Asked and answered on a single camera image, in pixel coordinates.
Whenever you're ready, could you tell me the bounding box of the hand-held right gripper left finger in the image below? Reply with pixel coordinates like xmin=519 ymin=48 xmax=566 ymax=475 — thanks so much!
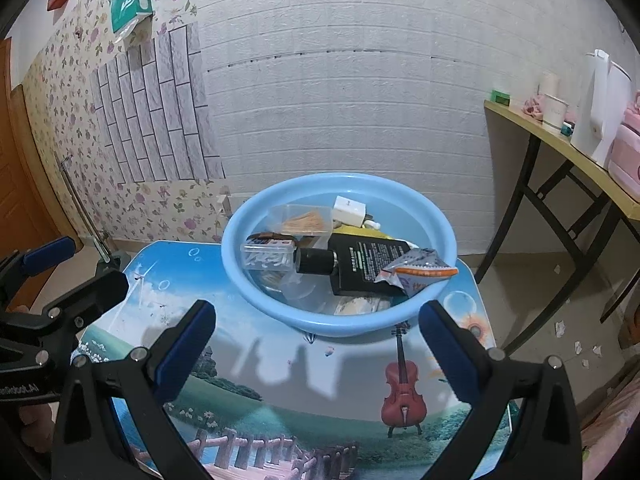
xmin=52 ymin=300 xmax=217 ymax=480

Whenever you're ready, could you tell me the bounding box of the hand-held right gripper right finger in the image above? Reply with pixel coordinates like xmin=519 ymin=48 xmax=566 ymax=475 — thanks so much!
xmin=419 ymin=300 xmax=583 ymax=480

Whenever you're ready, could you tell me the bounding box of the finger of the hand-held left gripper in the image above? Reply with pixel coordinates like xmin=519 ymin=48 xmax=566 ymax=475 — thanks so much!
xmin=0 ymin=237 xmax=77 ymax=301
xmin=45 ymin=270 xmax=130 ymax=333

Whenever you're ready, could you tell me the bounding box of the silver and orange sachet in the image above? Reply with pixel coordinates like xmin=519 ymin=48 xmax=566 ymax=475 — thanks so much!
xmin=376 ymin=247 xmax=460 ymax=297

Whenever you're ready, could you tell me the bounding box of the blue plastic basin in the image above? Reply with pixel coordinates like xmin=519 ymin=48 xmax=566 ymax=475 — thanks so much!
xmin=221 ymin=172 xmax=457 ymax=338

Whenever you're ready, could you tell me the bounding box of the clear floss pick box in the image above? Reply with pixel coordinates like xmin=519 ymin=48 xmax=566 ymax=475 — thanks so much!
xmin=241 ymin=232 xmax=298 ymax=273

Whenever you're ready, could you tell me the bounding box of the clear plastic bag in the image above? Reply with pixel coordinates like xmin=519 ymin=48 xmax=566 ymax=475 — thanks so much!
xmin=277 ymin=277 xmax=321 ymax=306

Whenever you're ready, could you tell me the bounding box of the clear toothpick box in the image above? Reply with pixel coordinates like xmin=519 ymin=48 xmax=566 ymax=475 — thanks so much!
xmin=270 ymin=204 xmax=333 ymax=236

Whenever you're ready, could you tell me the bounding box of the white charger with cable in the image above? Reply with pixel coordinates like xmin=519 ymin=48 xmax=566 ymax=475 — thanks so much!
xmin=332 ymin=195 xmax=381 ymax=228

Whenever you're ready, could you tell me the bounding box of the person's left hand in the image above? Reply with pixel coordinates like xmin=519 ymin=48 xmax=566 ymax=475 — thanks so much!
xmin=15 ymin=402 xmax=56 ymax=453

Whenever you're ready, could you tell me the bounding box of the wooden door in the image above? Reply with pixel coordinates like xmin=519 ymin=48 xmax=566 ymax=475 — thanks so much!
xmin=0 ymin=37 xmax=83 ymax=281

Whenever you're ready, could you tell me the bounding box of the pink floral cloth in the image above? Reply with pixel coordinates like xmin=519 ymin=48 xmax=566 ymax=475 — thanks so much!
xmin=580 ymin=355 xmax=640 ymax=461

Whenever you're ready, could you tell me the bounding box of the yellow side table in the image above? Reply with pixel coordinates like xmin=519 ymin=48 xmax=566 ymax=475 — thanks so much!
xmin=472 ymin=99 xmax=640 ymax=356

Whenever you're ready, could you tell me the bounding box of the small pink item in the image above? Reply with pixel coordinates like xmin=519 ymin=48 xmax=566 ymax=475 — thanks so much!
xmin=522 ymin=94 xmax=547 ymax=120

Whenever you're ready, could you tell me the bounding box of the white cup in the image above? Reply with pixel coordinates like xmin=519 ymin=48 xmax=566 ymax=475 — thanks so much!
xmin=542 ymin=92 xmax=572 ymax=134

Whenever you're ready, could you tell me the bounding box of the pink water bottle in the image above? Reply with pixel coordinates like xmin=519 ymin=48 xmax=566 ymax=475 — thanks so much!
xmin=607 ymin=90 xmax=640 ymax=201

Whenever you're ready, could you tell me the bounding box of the green tissue pack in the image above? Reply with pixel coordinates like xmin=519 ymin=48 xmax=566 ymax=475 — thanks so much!
xmin=109 ymin=0 xmax=155 ymax=43

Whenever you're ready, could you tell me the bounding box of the white kettle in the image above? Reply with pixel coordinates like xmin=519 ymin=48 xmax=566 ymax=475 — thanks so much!
xmin=570 ymin=49 xmax=633 ymax=168

